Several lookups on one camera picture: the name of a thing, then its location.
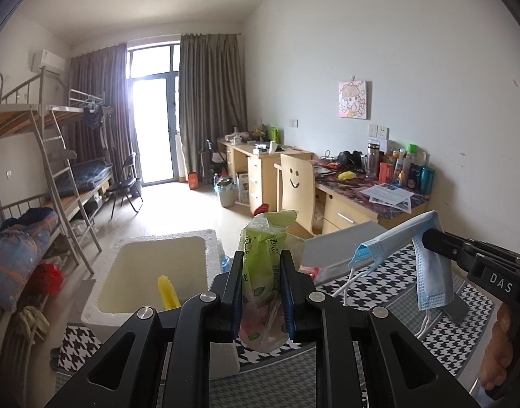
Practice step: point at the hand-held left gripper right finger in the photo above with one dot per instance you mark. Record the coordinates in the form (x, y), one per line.
(287, 293)

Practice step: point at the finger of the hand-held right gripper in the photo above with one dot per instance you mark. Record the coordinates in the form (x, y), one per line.
(451, 253)
(455, 240)

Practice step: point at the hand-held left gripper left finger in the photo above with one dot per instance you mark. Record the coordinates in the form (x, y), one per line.
(238, 289)

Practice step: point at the blue face mask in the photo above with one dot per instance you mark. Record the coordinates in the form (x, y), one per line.
(432, 276)

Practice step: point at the green plastic packet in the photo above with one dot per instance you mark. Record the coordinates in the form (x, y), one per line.
(260, 255)

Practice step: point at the yellow ribbed sponge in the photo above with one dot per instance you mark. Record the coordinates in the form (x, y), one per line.
(168, 291)

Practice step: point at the white foam box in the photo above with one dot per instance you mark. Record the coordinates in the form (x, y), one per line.
(158, 259)

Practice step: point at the person's right hand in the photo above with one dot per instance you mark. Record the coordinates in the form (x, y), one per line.
(496, 361)

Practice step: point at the red packet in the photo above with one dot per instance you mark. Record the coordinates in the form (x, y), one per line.
(311, 270)

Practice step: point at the clear blue water bottle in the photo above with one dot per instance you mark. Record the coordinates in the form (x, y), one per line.
(224, 255)

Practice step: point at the row of toiletry bottles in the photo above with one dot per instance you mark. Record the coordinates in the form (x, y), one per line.
(413, 174)

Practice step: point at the printed papers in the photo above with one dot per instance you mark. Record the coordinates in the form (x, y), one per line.
(387, 195)

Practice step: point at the houndstooth tablecloth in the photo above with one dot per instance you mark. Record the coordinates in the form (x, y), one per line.
(370, 289)

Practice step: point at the wooden desk with patterned top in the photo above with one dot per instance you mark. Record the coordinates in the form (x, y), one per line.
(340, 216)

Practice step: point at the white bucket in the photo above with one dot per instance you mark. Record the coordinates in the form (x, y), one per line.
(227, 195)

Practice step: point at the white carton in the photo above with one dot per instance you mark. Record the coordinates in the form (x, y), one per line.
(243, 187)

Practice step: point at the wooden chair with smiley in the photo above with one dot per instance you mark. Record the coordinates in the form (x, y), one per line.
(294, 182)

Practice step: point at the plain wooden desk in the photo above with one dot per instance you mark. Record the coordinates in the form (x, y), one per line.
(255, 178)

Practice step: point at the orange bag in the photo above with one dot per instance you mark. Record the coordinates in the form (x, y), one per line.
(193, 180)

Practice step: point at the yellow desk item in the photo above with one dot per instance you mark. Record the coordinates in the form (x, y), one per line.
(346, 175)

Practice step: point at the black headphones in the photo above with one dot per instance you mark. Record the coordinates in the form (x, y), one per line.
(349, 159)

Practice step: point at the green box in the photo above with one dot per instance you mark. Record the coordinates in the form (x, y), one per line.
(274, 134)

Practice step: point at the black folding chair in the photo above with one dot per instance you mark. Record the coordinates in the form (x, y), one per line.
(128, 165)

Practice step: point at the glass balcony door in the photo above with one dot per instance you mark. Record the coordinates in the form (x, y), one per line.
(153, 136)

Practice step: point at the brown curtain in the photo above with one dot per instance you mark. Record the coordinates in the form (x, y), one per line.
(94, 76)
(213, 106)

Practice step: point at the dark blue bedding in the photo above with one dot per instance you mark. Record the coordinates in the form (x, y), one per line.
(90, 174)

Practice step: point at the red plastic bag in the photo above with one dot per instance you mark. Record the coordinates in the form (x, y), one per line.
(47, 278)

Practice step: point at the dark hanging clothes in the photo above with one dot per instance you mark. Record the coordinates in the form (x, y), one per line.
(92, 119)

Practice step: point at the grey metal bed ladder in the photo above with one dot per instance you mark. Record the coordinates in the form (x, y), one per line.
(58, 155)

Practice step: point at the blue quilt bundle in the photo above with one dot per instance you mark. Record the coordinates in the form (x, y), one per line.
(18, 246)

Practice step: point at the small metal bunk bed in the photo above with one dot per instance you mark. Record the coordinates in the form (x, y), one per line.
(60, 108)

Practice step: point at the large metal bunk bed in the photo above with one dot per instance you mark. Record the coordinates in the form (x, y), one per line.
(9, 121)

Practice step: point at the white air conditioner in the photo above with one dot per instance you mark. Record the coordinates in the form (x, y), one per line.
(47, 60)

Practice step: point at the double wall socket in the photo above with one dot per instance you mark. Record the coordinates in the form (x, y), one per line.
(378, 131)

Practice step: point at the cartoon wall picture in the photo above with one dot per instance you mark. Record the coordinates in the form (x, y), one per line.
(353, 100)

